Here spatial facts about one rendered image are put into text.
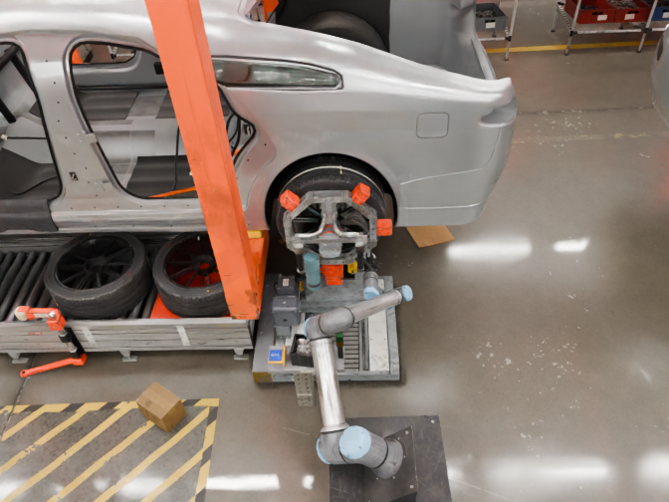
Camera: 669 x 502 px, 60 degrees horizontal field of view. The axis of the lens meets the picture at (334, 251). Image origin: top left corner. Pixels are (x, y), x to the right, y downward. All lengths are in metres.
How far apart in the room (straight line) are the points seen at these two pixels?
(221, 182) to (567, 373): 2.46
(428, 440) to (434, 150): 1.55
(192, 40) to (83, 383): 2.52
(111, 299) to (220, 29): 1.80
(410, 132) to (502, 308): 1.59
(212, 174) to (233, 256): 0.53
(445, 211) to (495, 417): 1.26
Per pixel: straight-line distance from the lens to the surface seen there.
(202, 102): 2.52
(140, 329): 3.85
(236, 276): 3.18
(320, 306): 3.94
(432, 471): 3.17
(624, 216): 5.18
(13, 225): 4.12
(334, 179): 3.27
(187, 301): 3.71
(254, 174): 3.39
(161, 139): 4.34
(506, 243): 4.66
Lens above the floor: 3.18
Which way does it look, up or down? 45 degrees down
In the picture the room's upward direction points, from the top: 4 degrees counter-clockwise
